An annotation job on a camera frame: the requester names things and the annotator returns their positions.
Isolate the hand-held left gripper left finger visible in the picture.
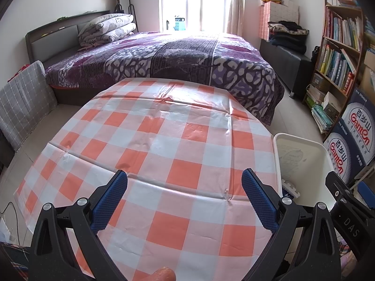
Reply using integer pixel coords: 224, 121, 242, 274
28, 169, 128, 281

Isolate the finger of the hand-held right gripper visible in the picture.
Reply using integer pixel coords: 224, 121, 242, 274
358, 181, 375, 204

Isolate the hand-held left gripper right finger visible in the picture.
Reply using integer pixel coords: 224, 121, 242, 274
242, 168, 342, 281

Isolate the white plastic bin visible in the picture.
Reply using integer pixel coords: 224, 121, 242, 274
273, 133, 337, 211

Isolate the person's left hand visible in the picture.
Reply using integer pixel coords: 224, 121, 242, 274
146, 267, 176, 281

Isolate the small blue white cardboard box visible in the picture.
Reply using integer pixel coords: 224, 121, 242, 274
324, 132, 364, 183

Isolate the large blue white cardboard box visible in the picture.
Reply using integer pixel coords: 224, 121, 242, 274
341, 88, 375, 167

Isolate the orange white checked tablecloth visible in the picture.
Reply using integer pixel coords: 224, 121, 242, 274
16, 78, 279, 281

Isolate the stack of flat books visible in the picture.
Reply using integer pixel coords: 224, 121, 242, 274
305, 83, 343, 132

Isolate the plaid clothing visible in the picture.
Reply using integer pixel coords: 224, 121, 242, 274
0, 241, 30, 281

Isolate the black panel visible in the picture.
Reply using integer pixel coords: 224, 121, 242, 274
0, 129, 15, 167

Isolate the grey checked cushion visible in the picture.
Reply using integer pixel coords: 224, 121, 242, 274
0, 60, 57, 153

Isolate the row of leaning books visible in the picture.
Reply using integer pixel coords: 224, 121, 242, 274
316, 44, 356, 92

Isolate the wooden bookshelf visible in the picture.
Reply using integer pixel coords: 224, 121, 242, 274
305, 0, 367, 141

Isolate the black bench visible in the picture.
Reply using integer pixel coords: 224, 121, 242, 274
260, 39, 314, 97

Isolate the purple patterned bedspread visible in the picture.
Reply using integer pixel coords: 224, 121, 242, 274
45, 32, 285, 126

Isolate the red cloth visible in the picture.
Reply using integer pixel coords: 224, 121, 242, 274
7, 64, 30, 82

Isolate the row of upright books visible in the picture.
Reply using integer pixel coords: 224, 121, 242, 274
324, 7, 362, 50

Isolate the pile of dark clothes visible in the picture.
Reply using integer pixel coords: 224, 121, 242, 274
268, 20, 309, 55

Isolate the folded white purple quilt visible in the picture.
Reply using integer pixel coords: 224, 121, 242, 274
78, 13, 138, 47

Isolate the pink checked cabinet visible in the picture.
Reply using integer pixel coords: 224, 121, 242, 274
258, 0, 299, 41

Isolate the pale curtain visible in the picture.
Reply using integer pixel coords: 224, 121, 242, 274
227, 0, 245, 37

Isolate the window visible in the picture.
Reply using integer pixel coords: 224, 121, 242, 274
160, 0, 232, 33

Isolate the dark bed frame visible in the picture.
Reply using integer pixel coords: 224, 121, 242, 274
25, 10, 138, 104

